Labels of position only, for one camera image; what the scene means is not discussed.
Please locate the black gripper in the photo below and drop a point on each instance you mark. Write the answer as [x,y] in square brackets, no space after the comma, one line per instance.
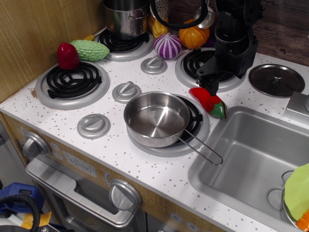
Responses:
[231,57]

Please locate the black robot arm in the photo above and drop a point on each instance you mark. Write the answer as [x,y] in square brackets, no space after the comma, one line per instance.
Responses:
[236,18]

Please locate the steel pot lid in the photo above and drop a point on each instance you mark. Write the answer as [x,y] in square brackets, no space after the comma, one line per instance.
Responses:
[276,80]

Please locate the steel frying pan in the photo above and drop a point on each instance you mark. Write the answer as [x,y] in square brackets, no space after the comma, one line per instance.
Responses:
[158,119]

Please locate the steel stock pot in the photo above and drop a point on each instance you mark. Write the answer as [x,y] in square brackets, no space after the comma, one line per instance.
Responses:
[126,19]

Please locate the red chili pepper toy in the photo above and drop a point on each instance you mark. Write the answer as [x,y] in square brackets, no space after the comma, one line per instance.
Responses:
[212,104]

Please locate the back right stove burner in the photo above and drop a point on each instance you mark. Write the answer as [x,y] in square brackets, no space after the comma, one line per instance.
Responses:
[190,61]

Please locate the stove burner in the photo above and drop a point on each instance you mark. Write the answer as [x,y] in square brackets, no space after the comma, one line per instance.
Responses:
[72,89]
[199,126]
[190,61]
[121,50]

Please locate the orange pumpkin toy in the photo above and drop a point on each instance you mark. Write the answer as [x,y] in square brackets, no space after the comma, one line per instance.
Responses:
[194,37]

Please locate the front right stove burner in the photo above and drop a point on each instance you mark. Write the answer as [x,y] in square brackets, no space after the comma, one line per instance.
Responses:
[199,126]

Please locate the purple striped onion toy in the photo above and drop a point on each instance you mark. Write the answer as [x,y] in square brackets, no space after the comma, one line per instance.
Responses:
[167,46]

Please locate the grey top knob back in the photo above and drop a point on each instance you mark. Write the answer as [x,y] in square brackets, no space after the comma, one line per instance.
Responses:
[154,66]

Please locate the grey knob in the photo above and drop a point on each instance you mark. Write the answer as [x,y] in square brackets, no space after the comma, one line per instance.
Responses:
[93,126]
[124,92]
[154,66]

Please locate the hanging steel ladle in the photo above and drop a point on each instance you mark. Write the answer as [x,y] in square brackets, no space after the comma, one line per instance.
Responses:
[208,20]

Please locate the yellow pepper toy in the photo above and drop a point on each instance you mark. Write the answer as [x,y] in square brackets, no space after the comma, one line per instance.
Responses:
[155,27]

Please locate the grey sink basin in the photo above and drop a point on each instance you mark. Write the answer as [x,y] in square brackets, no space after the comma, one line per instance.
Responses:
[247,154]

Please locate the grey top knob middle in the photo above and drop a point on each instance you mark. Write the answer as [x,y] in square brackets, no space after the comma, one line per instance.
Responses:
[124,92]

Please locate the grey faucet base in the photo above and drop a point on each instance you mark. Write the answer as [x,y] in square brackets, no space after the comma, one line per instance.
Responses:
[298,108]

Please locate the hanging steel skimmer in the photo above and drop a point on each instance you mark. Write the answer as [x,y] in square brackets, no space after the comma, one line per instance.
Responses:
[162,7]

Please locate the back left stove burner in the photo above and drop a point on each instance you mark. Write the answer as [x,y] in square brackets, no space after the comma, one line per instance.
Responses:
[121,50]

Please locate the front left stove burner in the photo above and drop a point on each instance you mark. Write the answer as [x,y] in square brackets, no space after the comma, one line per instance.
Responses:
[72,89]

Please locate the grey top knob front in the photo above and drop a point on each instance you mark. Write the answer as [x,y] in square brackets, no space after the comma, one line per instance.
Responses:
[93,126]

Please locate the green bitter gourd toy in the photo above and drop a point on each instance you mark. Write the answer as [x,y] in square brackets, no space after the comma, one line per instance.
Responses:
[90,50]

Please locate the light green plastic plate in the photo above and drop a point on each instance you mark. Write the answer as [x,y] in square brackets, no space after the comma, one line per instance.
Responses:
[296,193]

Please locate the right oven front knob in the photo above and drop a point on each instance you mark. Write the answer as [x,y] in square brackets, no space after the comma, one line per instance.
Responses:
[124,196]

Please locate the oven knob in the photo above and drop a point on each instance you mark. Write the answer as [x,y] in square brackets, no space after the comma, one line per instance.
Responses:
[35,146]
[124,196]

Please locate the steel bowl in sink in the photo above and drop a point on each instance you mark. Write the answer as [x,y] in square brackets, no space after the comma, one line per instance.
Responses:
[284,177]

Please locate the dark red pepper toy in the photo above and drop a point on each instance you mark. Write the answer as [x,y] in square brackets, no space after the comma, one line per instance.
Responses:
[68,57]

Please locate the oven clock display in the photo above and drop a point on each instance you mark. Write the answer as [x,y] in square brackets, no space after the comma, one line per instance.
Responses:
[80,164]

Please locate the orange toy food piece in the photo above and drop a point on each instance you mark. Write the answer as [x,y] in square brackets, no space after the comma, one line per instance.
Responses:
[303,222]

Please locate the left oven front knob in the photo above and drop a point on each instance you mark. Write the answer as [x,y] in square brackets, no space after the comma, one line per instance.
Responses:
[35,146]

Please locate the yellow tape piece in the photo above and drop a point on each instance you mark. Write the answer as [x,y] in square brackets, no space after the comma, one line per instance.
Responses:
[28,220]

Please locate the blue clamp tool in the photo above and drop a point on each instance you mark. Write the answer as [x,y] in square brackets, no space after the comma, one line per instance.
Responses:
[20,198]

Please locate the yellow handled utensil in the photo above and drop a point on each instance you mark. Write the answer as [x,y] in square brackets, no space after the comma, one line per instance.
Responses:
[91,37]

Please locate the grey oven door handle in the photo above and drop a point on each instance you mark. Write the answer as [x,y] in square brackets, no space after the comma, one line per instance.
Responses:
[82,205]

